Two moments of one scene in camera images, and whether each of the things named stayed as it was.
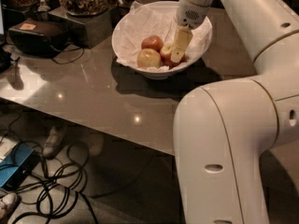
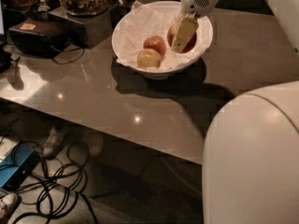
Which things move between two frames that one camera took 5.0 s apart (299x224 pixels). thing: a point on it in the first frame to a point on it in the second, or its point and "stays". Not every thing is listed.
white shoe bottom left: [7, 203] stays
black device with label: [39, 37] stays
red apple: [165, 51] to [171, 37]
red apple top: [153, 42] stays
